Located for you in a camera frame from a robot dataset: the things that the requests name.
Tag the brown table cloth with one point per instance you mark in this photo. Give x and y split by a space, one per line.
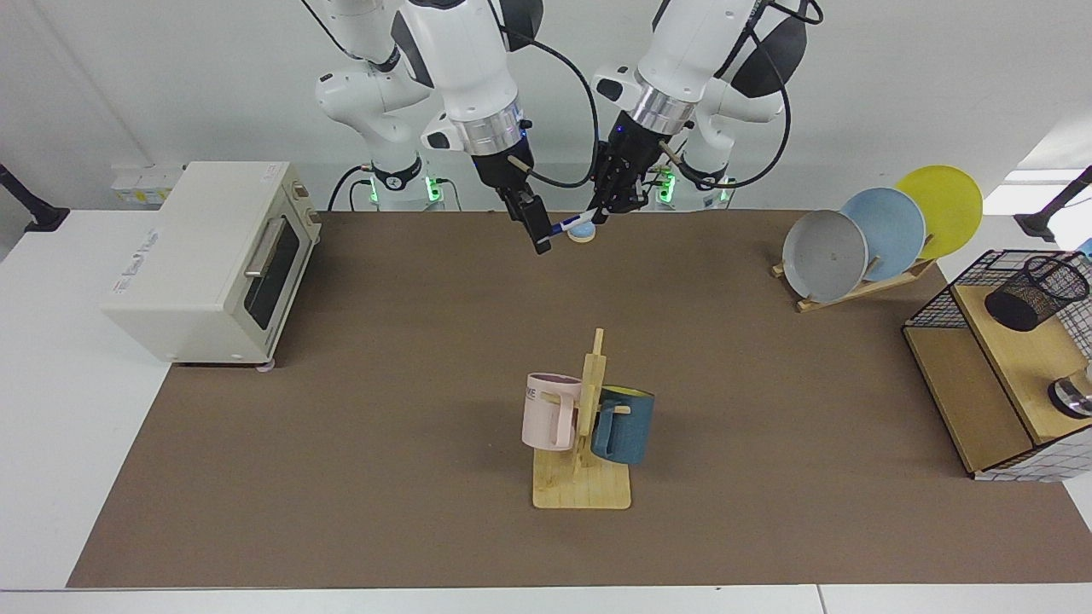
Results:
426 512

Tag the white socket box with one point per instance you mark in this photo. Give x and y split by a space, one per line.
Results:
145 183

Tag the pale blue plate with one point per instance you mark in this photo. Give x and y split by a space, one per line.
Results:
891 226

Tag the pale toaster oven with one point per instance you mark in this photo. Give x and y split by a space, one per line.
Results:
188 264

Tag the black stand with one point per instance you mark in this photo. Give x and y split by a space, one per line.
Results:
38 215
1041 223

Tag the glass lid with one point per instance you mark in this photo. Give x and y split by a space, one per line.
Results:
1073 396

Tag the teal cup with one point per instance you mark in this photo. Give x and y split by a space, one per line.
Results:
630 431

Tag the blue and white marker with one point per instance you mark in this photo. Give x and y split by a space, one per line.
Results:
573 221

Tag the grey plate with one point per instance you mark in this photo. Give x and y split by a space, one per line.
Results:
823 256

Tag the yellow plate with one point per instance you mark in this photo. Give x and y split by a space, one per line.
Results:
947 200

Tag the black mesh pen holder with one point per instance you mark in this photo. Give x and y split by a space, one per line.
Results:
1024 303

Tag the wooden cup stand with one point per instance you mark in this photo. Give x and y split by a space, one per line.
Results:
580 490

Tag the wooden plate rack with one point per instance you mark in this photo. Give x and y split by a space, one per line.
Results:
853 292

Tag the small blue round thing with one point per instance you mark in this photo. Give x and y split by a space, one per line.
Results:
583 234

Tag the pink cup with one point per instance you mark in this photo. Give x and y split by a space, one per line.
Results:
542 418

